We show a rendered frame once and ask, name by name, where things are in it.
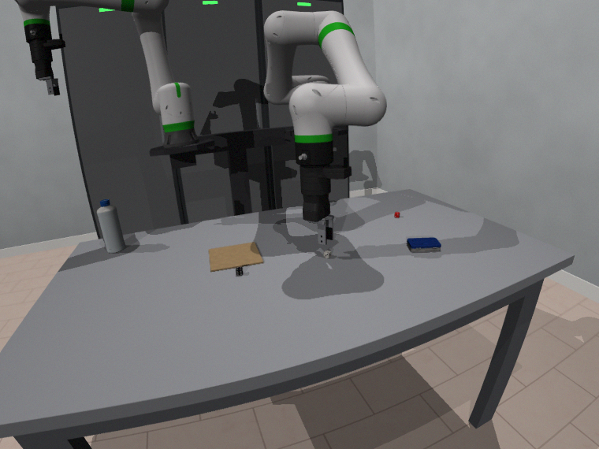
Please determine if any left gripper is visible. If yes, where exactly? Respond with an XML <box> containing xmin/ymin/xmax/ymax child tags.
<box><xmin>295</xmin><ymin>141</ymin><xmax>352</xmax><ymax>245</ymax></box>

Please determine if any grey bottle with blue cap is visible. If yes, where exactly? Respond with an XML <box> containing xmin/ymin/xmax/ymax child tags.
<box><xmin>97</xmin><ymin>199</ymin><xmax>125</xmax><ymax>253</ymax></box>

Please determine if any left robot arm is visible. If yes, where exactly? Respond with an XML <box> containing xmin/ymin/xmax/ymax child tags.
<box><xmin>264</xmin><ymin>10</ymin><xmax>387</xmax><ymax>143</ymax></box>

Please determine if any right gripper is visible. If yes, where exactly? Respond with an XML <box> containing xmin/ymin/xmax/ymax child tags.
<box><xmin>24</xmin><ymin>24</ymin><xmax>65</xmax><ymax>95</ymax></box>

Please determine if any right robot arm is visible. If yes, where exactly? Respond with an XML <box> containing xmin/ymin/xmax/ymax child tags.
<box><xmin>15</xmin><ymin>0</ymin><xmax>199</xmax><ymax>148</ymax></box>

